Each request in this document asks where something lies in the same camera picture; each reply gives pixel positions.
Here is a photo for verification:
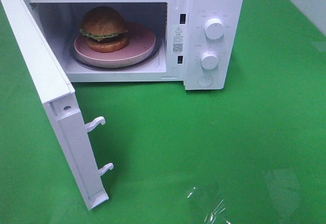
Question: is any pink round plate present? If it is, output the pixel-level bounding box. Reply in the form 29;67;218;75
74;22;156;68

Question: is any burger with lettuce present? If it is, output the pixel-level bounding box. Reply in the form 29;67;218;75
79;6;128;53

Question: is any white microwave door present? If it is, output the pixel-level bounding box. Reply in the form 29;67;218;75
1;0;114;210

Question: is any glass microwave turntable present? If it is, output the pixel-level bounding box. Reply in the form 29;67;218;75
67;40;165;72

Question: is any lower white microwave knob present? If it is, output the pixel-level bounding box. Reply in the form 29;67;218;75
200;51;220;70

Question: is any white microwave knob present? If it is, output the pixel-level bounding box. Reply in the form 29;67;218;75
204;16;225;40
200;51;220;70

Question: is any white microwave oven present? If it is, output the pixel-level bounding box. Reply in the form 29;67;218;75
24;0;242;90

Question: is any upper white microwave knob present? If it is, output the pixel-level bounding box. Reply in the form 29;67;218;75
204;16;225;40

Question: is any clear tape patch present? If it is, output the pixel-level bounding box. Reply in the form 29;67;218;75
180;181;241;223
263;168;301;219

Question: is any clear tape patch right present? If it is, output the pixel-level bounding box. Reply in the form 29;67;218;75
263;168;301;219

